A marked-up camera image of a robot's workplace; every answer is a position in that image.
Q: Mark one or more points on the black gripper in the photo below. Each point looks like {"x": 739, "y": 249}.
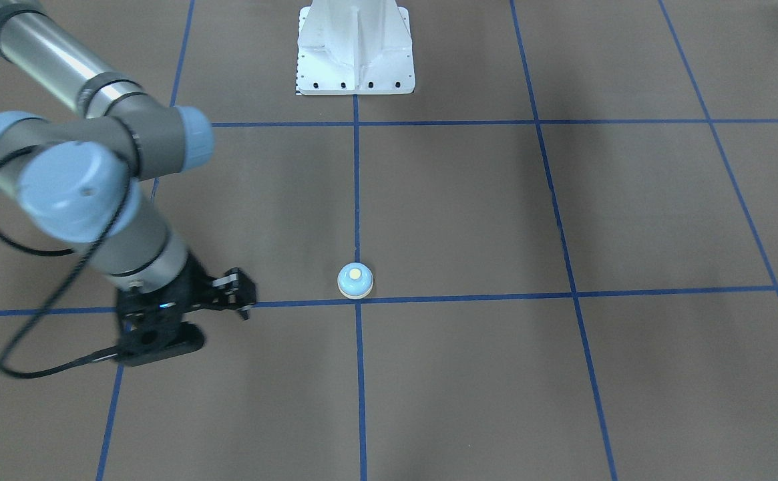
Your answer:
{"x": 196, "y": 278}

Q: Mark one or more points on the blue and cream bell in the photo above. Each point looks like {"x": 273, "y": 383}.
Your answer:
{"x": 355, "y": 281}

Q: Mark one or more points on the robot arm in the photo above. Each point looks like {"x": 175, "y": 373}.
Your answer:
{"x": 79, "y": 181}

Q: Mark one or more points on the white camera pole base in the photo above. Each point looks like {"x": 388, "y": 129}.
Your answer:
{"x": 350, "y": 48}

